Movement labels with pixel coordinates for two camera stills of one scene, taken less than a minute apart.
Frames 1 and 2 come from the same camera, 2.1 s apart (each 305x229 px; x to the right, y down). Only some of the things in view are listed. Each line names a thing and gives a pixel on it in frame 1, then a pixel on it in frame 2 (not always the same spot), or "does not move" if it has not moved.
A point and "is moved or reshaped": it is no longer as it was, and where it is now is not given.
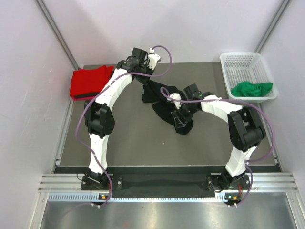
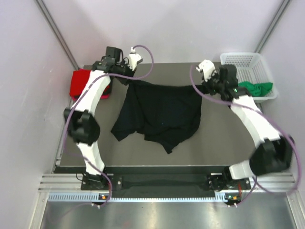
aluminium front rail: [261, 182] does not move
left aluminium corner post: [58, 35] does not move
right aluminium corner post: [272, 26] does not move
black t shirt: [157, 94] is moved or reshaped
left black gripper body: [145, 69] to [124, 70]
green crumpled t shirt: [247, 89] does not move
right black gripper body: [187, 111] to [213, 86]
